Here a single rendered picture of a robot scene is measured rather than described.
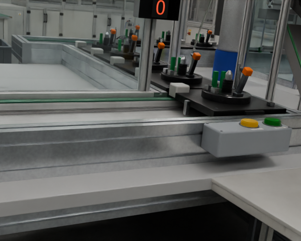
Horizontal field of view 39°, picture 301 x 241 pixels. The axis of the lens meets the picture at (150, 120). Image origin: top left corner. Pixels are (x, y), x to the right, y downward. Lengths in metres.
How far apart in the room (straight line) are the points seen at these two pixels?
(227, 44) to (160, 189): 1.36
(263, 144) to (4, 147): 0.57
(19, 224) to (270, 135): 0.58
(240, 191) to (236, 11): 1.35
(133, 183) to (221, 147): 0.21
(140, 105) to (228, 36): 1.03
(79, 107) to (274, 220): 0.58
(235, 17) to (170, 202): 1.36
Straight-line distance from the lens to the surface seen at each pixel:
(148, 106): 1.21
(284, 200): 0.91
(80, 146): 0.87
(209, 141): 0.96
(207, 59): 2.59
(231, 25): 2.14
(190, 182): 0.92
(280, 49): 1.36
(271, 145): 1.03
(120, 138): 0.90
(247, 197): 0.88
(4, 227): 0.83
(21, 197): 0.80
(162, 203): 0.92
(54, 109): 1.12
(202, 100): 1.16
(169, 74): 1.38
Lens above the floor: 1.22
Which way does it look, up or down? 16 degrees down
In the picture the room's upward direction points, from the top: 6 degrees clockwise
